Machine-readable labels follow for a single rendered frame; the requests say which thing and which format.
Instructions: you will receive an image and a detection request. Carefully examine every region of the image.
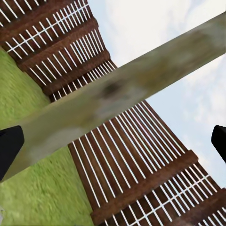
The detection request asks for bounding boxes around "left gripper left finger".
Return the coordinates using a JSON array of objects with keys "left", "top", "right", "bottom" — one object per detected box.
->
[{"left": 0, "top": 125, "right": 24, "bottom": 181}]

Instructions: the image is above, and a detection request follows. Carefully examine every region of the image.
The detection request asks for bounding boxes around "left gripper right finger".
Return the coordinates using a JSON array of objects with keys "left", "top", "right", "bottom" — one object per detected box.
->
[{"left": 211, "top": 125, "right": 226, "bottom": 163}]

